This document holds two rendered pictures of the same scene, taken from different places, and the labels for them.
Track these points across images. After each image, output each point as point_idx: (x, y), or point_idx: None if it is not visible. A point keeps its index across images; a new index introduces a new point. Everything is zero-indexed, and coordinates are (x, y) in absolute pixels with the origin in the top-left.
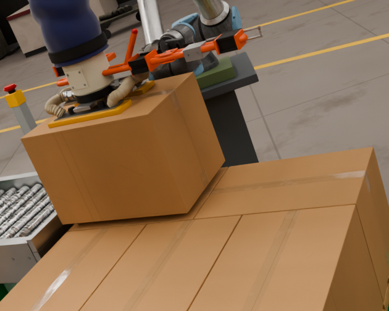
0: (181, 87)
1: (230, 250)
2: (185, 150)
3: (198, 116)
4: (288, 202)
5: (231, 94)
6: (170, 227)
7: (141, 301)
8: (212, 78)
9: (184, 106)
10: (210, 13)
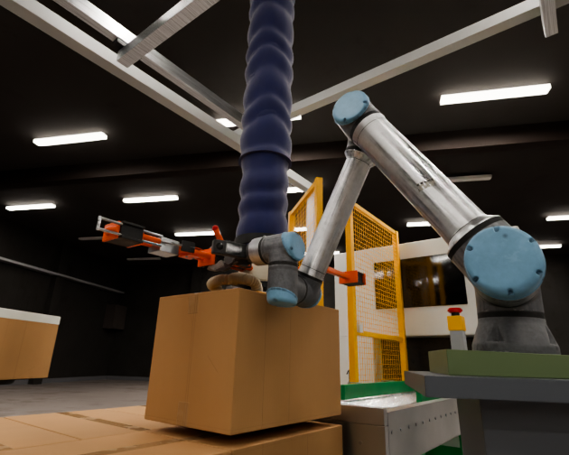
0: (209, 295)
1: (36, 431)
2: (176, 359)
3: (215, 341)
4: (28, 450)
5: (480, 420)
6: (154, 426)
7: (69, 416)
8: (439, 360)
9: (201, 316)
10: (439, 235)
